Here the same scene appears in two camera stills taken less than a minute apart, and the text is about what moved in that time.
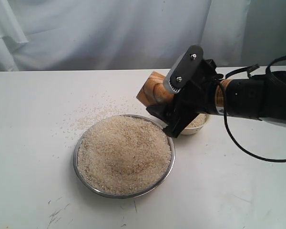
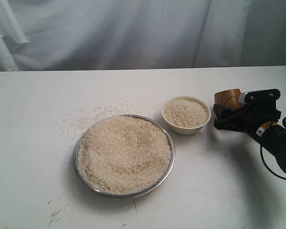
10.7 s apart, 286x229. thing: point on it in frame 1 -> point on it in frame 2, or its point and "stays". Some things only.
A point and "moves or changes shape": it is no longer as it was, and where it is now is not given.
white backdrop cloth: (42, 35) stays
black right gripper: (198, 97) -> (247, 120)
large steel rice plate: (123, 156) stays
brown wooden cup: (153, 92) moves or changes shape
